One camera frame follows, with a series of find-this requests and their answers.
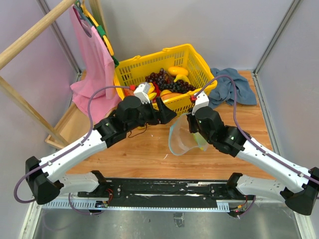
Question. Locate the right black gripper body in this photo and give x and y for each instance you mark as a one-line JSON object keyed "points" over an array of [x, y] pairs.
{"points": [[194, 128]]}

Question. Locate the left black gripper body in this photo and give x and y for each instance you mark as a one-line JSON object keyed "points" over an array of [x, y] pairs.
{"points": [[148, 115]]}

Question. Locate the yellow bell pepper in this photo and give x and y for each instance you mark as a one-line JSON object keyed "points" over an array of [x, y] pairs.
{"points": [[152, 93]]}

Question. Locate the clear zip top bag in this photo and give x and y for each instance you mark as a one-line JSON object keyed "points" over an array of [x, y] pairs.
{"points": [[180, 140]]}

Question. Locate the yellow banana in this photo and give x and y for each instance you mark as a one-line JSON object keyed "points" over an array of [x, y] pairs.
{"points": [[182, 79]]}

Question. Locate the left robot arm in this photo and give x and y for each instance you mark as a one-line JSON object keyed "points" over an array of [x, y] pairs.
{"points": [[46, 177]]}

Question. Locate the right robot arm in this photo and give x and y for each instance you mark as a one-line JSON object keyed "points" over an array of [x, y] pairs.
{"points": [[294, 185]]}

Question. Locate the papaya slice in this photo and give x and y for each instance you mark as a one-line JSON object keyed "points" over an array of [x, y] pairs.
{"points": [[170, 95]]}

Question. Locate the red chili pepper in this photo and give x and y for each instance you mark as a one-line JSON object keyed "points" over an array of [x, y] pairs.
{"points": [[157, 89]]}

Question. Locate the dark grape bunch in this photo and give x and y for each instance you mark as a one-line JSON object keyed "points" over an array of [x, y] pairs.
{"points": [[177, 87]]}

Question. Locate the purple grape bunch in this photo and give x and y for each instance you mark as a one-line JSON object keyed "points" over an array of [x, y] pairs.
{"points": [[158, 78]]}

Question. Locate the yellow plastic basket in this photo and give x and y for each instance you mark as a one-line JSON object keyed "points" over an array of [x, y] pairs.
{"points": [[134, 70]]}

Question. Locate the yellow mango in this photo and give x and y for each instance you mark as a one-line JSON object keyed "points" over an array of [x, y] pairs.
{"points": [[175, 70]]}

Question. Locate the pink hanging shirt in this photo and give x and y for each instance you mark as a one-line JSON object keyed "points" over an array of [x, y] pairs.
{"points": [[100, 71]]}

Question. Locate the yellow clothes hanger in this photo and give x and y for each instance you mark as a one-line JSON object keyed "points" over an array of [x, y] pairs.
{"points": [[99, 28]]}

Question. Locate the green clothes hanger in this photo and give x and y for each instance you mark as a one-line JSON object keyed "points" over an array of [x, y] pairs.
{"points": [[86, 17]]}

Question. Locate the wooden clothes rack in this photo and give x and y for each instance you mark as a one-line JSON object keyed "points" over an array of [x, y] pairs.
{"points": [[46, 74]]}

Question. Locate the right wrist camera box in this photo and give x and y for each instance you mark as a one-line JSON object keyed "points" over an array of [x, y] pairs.
{"points": [[201, 100]]}

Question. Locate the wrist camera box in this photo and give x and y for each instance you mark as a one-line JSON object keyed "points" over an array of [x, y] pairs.
{"points": [[201, 100], [141, 92]]}

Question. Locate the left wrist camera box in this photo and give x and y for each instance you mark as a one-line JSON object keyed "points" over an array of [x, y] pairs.
{"points": [[141, 92]]}

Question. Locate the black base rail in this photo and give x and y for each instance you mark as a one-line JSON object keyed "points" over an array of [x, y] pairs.
{"points": [[163, 193]]}

